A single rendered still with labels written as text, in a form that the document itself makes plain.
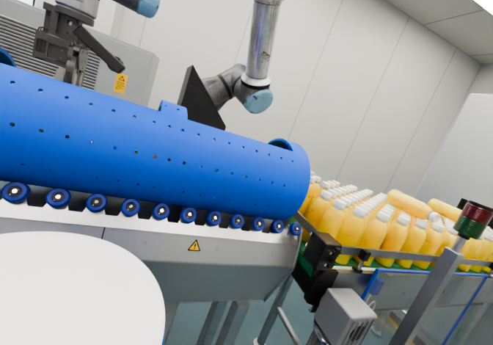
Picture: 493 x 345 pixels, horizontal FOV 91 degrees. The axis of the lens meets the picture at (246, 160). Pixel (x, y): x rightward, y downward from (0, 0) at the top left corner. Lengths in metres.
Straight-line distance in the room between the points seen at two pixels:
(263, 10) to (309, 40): 3.03
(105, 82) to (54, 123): 1.60
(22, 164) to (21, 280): 0.32
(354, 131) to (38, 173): 4.17
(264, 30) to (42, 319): 0.81
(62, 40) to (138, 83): 1.48
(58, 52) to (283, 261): 0.83
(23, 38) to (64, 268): 2.07
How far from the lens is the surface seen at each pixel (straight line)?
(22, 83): 0.64
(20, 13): 2.38
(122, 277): 0.38
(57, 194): 0.69
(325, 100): 3.99
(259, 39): 0.88
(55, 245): 0.42
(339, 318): 0.87
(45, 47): 0.70
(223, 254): 0.77
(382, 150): 4.87
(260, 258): 0.83
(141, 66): 2.14
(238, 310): 1.03
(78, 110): 0.60
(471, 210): 0.97
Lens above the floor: 1.29
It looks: 11 degrees down
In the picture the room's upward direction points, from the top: 20 degrees clockwise
